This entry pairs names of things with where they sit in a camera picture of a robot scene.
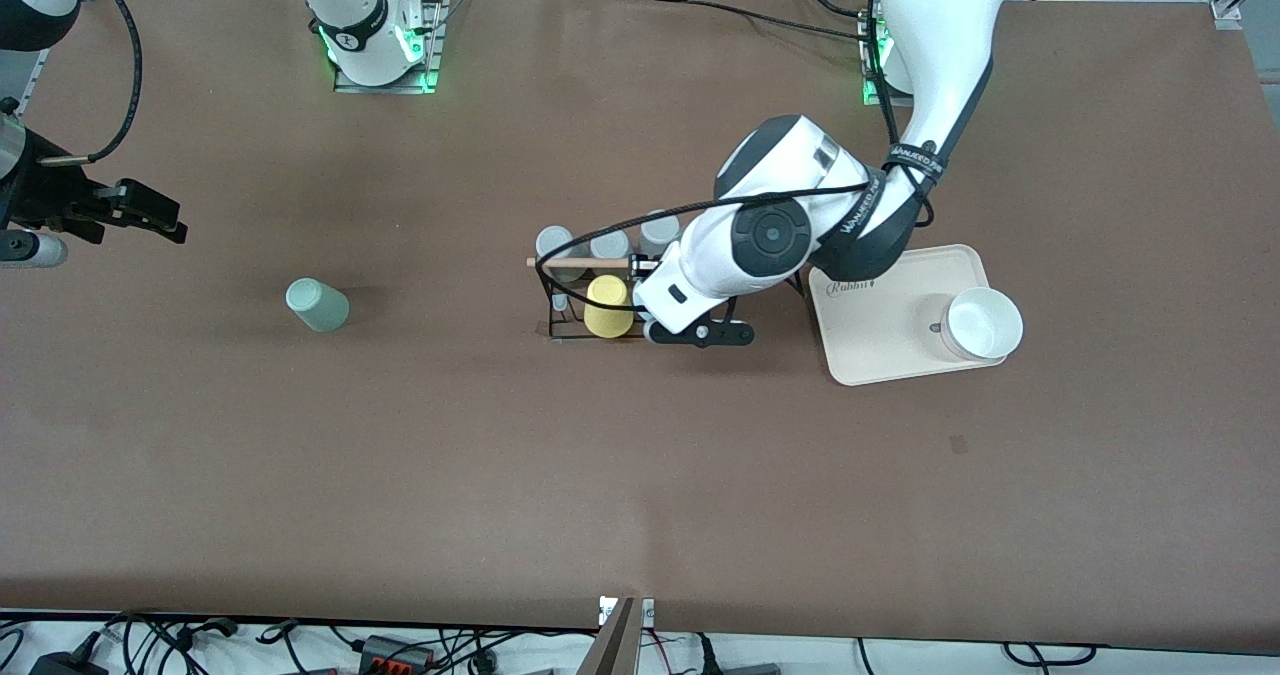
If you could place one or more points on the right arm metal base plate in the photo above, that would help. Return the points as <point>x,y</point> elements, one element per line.
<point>385,88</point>

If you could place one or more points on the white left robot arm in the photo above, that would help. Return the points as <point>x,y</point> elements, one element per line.
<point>940,35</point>

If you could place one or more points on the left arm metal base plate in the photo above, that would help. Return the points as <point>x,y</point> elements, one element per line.
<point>872,95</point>

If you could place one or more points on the pale green plastic cup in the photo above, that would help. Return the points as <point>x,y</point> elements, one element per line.
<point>318,306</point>

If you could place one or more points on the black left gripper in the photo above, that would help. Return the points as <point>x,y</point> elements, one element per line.
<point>644,272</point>

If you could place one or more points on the black and orange connector block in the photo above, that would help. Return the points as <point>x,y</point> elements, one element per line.
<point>395,653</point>

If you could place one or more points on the grey plastic cup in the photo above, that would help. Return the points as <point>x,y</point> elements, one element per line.
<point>610,245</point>
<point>660,237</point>
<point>553,239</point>

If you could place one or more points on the silver perforated rail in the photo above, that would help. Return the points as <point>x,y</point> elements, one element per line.
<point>40,65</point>

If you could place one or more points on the white bowl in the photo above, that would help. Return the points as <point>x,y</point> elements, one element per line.
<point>983,323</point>

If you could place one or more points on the cream rectangular tray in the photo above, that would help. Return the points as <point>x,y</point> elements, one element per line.
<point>880,345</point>

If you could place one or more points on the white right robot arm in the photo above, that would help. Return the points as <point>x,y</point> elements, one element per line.
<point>350,25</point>

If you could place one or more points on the yellow plastic cup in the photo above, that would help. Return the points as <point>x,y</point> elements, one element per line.
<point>608,313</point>

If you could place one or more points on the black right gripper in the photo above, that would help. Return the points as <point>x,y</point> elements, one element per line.
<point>40,198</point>

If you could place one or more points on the black power adapter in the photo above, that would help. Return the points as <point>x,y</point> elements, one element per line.
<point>65,665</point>

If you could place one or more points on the aluminium profile with white bracket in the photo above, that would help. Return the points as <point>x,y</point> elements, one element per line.
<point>615,645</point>

